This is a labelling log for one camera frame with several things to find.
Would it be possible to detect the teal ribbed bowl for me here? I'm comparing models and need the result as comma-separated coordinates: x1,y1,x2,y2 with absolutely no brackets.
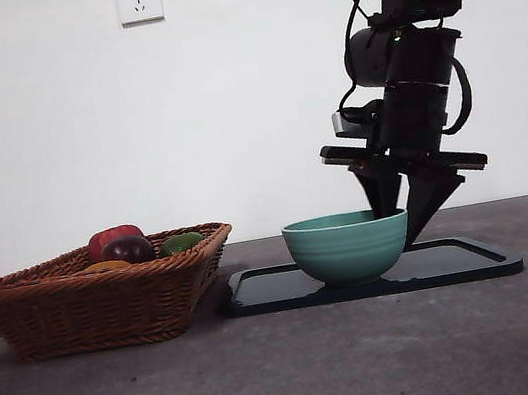
280,202,419,298

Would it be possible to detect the brown fuzzy kiwi fruit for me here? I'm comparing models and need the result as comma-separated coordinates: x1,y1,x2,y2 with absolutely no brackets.
75,256,134,277

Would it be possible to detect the dark blue rectangular tray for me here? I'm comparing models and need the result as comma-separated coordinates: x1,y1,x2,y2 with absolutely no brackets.
219,225,526,323

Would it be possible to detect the green fruit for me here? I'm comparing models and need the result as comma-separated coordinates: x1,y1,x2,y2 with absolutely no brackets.
156,230,207,259

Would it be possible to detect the dark purple round fruit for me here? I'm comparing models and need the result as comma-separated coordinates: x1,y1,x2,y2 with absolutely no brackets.
98,233,157,271

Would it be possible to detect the red apple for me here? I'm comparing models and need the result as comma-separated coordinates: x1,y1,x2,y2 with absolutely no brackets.
84,222,149,263

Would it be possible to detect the brown wicker basket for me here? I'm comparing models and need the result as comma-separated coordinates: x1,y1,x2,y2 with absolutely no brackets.
0,219,249,369

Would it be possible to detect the short looped black cable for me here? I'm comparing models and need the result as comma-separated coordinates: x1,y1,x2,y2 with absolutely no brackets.
431,55,480,136

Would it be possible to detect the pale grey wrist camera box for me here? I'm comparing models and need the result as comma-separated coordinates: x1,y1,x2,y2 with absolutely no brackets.
328,99,389,144

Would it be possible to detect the long black arm cable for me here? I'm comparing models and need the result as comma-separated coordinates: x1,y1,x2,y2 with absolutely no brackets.
320,0,425,118

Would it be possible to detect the white wall power socket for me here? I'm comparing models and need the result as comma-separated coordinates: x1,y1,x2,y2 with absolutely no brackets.
116,0,166,29

